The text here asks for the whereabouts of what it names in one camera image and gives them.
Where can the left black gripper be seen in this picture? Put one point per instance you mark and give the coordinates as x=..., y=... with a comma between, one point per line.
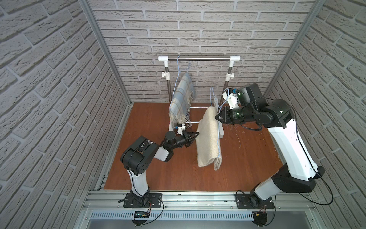
x=185, y=139

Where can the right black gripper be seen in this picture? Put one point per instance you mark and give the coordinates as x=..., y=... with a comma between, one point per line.
x=226, y=116

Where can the beige wool mat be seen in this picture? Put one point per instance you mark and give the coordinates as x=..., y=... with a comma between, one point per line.
x=206, y=141

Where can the blue plaid fringed scarf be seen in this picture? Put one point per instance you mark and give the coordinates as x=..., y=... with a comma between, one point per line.
x=181, y=102

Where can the blue wire hanger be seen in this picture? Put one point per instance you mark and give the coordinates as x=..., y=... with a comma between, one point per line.
x=218, y=127
x=179, y=72

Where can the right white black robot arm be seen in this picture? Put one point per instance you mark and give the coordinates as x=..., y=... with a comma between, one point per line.
x=300, y=171

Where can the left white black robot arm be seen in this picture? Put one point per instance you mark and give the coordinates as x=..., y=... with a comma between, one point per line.
x=139, y=155

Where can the white steel clothes rack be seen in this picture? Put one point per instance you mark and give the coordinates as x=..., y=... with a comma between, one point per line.
x=201, y=83

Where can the left controller board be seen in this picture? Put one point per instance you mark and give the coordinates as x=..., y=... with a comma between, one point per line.
x=140, y=217

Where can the controller board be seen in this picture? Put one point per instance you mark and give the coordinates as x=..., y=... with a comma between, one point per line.
x=140, y=217
x=260, y=218

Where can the right controller board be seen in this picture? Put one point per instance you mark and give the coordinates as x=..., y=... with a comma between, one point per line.
x=260, y=218

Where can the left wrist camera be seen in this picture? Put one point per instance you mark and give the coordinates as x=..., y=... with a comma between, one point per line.
x=180, y=128

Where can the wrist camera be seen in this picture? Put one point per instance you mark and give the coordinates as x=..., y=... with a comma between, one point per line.
x=180, y=128
x=232, y=100

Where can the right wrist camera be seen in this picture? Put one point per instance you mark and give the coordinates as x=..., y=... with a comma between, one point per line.
x=232, y=100

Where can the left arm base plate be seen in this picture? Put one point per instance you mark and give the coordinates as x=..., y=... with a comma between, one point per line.
x=149, y=200

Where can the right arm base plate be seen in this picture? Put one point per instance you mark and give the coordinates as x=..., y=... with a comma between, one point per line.
x=251, y=202

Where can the aluminium front rail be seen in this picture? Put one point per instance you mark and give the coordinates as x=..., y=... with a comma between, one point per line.
x=185, y=205

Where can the aluminium corner frame post right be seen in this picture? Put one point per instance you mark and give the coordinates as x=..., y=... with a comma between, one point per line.
x=314, y=11

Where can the aluminium corner frame post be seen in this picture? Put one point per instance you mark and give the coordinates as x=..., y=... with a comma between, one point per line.
x=87, y=9
x=314, y=11

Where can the aluminium corner frame post left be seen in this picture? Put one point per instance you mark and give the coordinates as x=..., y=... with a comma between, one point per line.
x=87, y=9

